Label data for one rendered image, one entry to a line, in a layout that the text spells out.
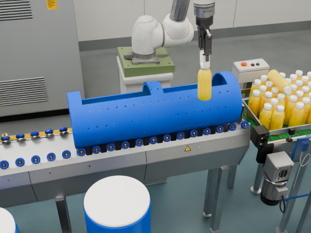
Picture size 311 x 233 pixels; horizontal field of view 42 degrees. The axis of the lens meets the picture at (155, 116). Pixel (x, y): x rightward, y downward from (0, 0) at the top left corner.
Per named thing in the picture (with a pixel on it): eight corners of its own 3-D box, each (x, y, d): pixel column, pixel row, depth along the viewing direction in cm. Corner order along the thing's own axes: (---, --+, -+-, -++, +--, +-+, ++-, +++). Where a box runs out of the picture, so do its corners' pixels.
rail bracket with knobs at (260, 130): (247, 138, 222) (250, 124, 216) (259, 136, 223) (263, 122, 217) (256, 150, 214) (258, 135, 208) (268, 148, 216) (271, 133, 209)
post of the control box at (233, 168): (226, 185, 315) (244, 76, 255) (231, 184, 316) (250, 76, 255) (228, 188, 312) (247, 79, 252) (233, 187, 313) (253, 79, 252)
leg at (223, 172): (208, 228, 283) (217, 163, 244) (216, 226, 284) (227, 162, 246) (211, 235, 278) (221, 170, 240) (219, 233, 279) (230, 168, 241)
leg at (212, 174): (202, 212, 293) (209, 149, 255) (209, 211, 295) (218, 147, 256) (204, 218, 289) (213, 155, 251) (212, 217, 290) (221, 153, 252)
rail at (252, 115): (234, 95, 247) (235, 90, 245) (235, 95, 247) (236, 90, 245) (264, 135, 216) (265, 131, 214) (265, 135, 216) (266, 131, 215)
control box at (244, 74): (231, 76, 255) (233, 61, 249) (259, 71, 259) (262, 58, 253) (237, 83, 248) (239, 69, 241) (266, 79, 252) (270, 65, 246)
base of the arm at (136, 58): (121, 53, 267) (121, 45, 263) (154, 51, 271) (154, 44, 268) (126, 65, 252) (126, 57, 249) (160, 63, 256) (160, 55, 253)
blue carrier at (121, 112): (71, 127, 222) (64, 82, 205) (219, 104, 240) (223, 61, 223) (76, 160, 199) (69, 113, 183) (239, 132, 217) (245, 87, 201)
